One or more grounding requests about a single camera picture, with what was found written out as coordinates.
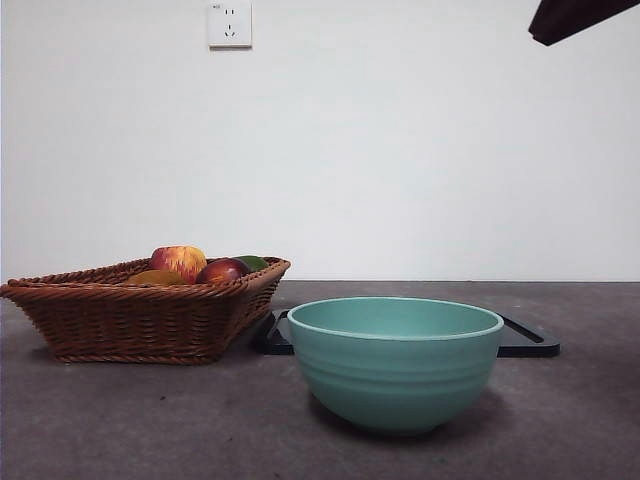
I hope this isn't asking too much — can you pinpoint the teal ribbed bowl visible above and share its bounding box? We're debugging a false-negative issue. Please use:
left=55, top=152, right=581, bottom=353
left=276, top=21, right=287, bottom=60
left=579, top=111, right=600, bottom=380
left=286, top=295, right=505, bottom=434

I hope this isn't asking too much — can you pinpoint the dark rectangular tray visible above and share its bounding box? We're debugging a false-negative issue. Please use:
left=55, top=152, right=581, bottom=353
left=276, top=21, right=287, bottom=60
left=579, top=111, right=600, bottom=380
left=257, top=308, right=561, bottom=358

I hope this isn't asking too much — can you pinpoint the green fruit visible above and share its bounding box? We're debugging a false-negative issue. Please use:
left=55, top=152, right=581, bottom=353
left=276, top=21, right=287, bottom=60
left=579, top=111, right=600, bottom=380
left=233, top=254, right=270, bottom=274

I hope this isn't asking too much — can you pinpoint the dark red apple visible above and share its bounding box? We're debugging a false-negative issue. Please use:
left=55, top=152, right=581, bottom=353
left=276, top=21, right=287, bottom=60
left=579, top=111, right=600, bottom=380
left=195, top=257, right=251, bottom=284

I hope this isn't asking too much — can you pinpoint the red yellow apple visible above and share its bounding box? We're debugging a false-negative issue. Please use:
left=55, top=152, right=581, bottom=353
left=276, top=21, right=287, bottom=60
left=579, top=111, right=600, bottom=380
left=149, top=244, right=208, bottom=284

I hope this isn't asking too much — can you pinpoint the brown wicker basket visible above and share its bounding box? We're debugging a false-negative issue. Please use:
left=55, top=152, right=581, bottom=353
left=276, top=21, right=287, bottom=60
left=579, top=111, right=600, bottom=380
left=0, top=256, right=292, bottom=365

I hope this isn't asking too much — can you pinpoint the white wall socket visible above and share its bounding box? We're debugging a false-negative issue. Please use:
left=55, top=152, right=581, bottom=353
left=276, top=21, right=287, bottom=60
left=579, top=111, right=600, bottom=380
left=208, top=0, right=253, bottom=50

